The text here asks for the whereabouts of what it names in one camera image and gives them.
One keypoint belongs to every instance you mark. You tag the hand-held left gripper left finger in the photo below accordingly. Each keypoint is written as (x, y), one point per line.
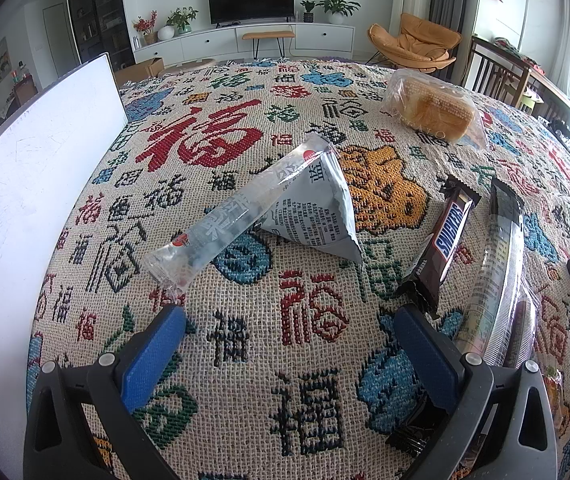
(152, 355)

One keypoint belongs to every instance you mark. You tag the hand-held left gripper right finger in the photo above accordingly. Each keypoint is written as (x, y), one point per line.
(425, 360)

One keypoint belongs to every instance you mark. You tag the long clear snack packet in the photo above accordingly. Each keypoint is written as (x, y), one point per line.
(225, 220)

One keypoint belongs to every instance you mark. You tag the grey triangular snack packet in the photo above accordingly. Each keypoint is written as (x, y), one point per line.
(315, 210)

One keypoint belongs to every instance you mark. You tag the white board panel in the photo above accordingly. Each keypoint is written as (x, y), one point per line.
(25, 210)

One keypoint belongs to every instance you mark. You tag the small dark candy wrapper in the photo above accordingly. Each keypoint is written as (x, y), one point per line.
(412, 437)

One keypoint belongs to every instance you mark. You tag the clear packet with dark snack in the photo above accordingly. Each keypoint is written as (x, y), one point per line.
(525, 325)

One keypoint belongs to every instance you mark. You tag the long dark snack packet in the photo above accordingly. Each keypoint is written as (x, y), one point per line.
(495, 270)

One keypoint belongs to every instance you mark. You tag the brown chocolate bar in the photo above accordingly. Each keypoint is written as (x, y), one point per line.
(445, 240)

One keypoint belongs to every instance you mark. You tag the orange snack packet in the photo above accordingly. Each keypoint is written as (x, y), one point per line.
(554, 395)

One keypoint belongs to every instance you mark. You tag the printed woven blanket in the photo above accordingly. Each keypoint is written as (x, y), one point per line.
(275, 270)

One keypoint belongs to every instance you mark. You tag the wooden dining table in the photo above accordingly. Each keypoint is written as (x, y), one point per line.
(547, 82)

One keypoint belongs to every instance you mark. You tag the dark wooden dining chair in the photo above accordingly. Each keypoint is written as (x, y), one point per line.
(495, 72)

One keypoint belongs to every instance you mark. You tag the bread in clear bag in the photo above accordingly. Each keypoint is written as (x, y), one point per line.
(435, 110)

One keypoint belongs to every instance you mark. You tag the cardboard box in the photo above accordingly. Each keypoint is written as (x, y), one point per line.
(142, 71)

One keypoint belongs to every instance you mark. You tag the orange lounge chair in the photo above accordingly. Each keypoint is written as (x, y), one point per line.
(415, 40)

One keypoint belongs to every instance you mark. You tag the white television cabinet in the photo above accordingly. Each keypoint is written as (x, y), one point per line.
(205, 42)

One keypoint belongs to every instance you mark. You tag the round white vase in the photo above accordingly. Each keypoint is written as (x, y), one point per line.
(165, 33)

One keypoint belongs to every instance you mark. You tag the red flower plant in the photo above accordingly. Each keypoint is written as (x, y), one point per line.
(144, 25)

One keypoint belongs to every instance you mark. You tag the green plant in pale pot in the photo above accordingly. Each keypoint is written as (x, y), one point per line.
(182, 19)

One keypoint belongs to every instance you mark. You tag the wooden bench with black legs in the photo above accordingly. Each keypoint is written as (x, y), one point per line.
(267, 35)

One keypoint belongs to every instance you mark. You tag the dark glass display cabinet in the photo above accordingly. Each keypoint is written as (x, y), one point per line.
(100, 10)

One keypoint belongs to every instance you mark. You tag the large plant in white pot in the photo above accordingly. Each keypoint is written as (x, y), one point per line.
(336, 7)

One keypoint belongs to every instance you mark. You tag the black television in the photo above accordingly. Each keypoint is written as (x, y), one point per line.
(251, 0)

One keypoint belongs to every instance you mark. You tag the small plant in dark pot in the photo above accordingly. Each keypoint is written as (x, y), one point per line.
(308, 10)

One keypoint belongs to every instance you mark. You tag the framed wall picture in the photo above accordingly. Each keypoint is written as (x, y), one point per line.
(0, 60)

